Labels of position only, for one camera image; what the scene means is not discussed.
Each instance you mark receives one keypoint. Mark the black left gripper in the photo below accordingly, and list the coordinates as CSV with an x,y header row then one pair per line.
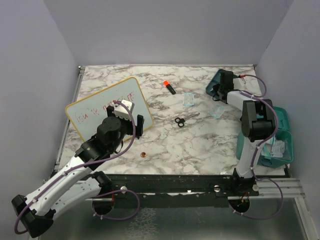
x,y
129,123

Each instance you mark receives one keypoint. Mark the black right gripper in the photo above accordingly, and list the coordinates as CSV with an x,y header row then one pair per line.
x,y
215,89

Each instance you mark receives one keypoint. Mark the small clear teal packet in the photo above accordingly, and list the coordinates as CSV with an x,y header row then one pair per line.
x,y
217,111

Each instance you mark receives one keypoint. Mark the white dressing packet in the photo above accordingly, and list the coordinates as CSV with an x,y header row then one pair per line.
x,y
188,99

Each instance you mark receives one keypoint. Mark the clear bag of plasters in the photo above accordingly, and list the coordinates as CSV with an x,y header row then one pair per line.
x,y
275,150

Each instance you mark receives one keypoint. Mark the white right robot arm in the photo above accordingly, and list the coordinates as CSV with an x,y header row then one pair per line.
x,y
259,121

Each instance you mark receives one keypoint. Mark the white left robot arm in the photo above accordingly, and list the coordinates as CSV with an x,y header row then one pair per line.
x,y
78,179

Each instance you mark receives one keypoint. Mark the teal medicine box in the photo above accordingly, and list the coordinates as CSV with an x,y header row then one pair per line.
x,y
282,134

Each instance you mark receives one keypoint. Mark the blue divided tray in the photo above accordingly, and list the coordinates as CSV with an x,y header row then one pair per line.
x,y
211,89

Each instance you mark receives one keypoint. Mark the copper coin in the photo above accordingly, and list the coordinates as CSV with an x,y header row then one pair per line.
x,y
143,154

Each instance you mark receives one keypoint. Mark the orange black highlighter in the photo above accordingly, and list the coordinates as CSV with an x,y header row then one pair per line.
x,y
169,87

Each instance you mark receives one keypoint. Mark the yellow framed whiteboard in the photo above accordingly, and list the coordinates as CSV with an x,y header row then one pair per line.
x,y
86,114

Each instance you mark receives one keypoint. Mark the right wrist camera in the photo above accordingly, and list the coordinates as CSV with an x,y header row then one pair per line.
x,y
240,83

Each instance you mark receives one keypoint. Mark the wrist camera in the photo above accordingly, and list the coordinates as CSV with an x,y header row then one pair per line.
x,y
240,83
122,110

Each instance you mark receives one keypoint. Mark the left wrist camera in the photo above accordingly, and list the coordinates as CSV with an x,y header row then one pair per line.
x,y
122,110

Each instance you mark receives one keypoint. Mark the black handled scissors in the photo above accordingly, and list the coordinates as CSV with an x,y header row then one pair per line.
x,y
181,121

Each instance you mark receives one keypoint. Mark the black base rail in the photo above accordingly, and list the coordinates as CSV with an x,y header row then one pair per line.
x,y
170,191

